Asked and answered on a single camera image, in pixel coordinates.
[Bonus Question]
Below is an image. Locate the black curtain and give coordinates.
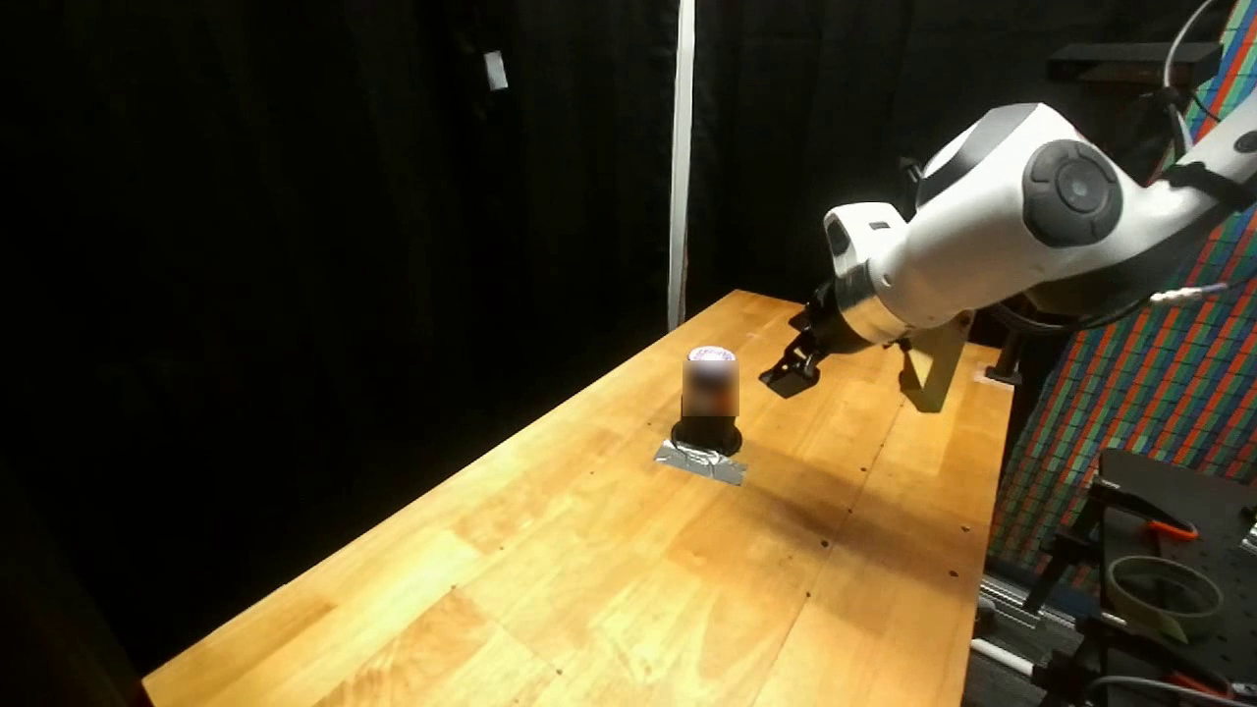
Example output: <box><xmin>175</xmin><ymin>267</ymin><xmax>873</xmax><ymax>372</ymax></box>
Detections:
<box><xmin>0</xmin><ymin>0</ymin><xmax>1224</xmax><ymax>679</ymax></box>

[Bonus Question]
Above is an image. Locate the piece of grey tape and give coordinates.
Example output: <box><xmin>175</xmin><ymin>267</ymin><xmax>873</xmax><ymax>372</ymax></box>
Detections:
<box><xmin>654</xmin><ymin>438</ymin><xmax>748</xmax><ymax>488</ymax></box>

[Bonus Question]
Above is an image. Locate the small bottle with white cap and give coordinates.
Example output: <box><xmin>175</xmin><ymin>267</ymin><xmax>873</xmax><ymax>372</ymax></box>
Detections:
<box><xmin>681</xmin><ymin>345</ymin><xmax>740</xmax><ymax>445</ymax></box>

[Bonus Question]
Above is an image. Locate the grey cable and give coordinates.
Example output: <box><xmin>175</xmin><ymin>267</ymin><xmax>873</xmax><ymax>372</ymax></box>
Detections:
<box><xmin>1084</xmin><ymin>675</ymin><xmax>1257</xmax><ymax>707</ymax></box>

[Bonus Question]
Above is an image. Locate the white tube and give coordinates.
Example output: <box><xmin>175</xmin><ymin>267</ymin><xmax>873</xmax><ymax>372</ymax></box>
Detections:
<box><xmin>970</xmin><ymin>638</ymin><xmax>1038</xmax><ymax>679</ymax></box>

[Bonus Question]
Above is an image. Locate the orange-handled clamp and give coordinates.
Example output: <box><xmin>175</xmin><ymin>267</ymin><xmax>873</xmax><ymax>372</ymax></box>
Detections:
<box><xmin>1088</xmin><ymin>477</ymin><xmax>1201</xmax><ymax>543</ymax></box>

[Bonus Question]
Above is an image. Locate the black shelf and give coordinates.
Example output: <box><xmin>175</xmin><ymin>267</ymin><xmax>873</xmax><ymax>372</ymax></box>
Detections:
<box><xmin>1047</xmin><ymin>41</ymin><xmax>1225</xmax><ymax>85</ymax></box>

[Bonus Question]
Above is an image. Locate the white vertical pole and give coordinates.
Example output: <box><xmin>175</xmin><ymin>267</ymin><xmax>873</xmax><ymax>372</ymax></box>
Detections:
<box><xmin>667</xmin><ymin>0</ymin><xmax>697</xmax><ymax>332</ymax></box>

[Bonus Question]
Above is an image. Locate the black clamp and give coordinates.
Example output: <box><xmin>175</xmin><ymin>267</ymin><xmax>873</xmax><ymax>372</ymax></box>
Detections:
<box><xmin>985</xmin><ymin>330</ymin><xmax>1028</xmax><ymax>386</ymax></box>

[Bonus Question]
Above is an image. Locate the colourful patterned panel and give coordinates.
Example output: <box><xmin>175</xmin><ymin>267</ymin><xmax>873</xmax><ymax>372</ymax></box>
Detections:
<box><xmin>986</xmin><ymin>0</ymin><xmax>1257</xmax><ymax>592</ymax></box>

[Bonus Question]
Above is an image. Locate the roll of tape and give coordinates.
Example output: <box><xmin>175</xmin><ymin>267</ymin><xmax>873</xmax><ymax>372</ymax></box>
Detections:
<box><xmin>1104</xmin><ymin>555</ymin><xmax>1225</xmax><ymax>645</ymax></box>

